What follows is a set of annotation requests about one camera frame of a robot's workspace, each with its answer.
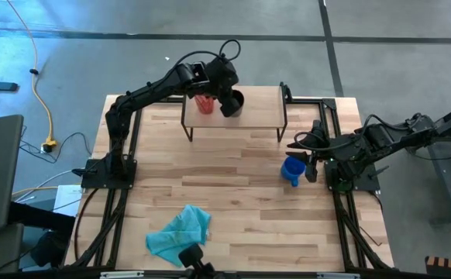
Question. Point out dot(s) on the tall black plastic cup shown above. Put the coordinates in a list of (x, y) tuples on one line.
[(241, 104)]

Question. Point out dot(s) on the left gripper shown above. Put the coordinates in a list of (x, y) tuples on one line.
[(221, 77)]

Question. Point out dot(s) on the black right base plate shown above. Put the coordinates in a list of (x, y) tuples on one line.
[(369, 184)]

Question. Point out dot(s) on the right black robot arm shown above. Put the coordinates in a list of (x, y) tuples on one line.
[(403, 135)]

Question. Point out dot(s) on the wooden shelf with black legs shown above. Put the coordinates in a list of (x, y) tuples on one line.
[(260, 108)]

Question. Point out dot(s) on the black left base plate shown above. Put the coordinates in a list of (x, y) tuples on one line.
[(93, 180)]

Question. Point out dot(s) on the blue plastic mug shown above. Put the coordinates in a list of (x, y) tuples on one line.
[(292, 172)]

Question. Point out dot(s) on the black table frame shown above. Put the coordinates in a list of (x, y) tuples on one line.
[(113, 201), (341, 209)]

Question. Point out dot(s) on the grey metal table frame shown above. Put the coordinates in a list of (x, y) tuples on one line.
[(446, 186)]

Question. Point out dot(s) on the black rounded object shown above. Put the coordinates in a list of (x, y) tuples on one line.
[(190, 253)]

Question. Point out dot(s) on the black right table frame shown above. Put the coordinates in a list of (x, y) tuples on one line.
[(341, 209)]

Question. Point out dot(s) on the black left table frame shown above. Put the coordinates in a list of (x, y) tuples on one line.
[(113, 201)]

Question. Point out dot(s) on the silver metal bracket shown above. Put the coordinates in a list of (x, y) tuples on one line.
[(121, 274), (338, 275)]

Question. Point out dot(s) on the black base clamp lever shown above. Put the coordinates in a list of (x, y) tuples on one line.
[(378, 171), (82, 171)]

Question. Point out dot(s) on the red faceted translucent cup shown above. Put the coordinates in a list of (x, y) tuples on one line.
[(205, 104)]

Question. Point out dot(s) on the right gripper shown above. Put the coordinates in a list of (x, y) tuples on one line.
[(338, 153)]

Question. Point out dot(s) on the white paper sheet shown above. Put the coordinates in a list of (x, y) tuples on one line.
[(68, 199)]

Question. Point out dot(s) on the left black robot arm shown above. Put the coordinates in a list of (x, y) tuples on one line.
[(152, 91)]

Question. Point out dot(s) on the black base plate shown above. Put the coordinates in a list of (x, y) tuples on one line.
[(93, 180), (369, 184)]

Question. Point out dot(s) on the orange black striped block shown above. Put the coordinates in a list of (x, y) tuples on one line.
[(448, 265)]

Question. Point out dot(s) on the teal cloth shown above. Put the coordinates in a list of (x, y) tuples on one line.
[(175, 232)]

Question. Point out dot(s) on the black allen key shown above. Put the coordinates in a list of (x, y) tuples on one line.
[(369, 236)]

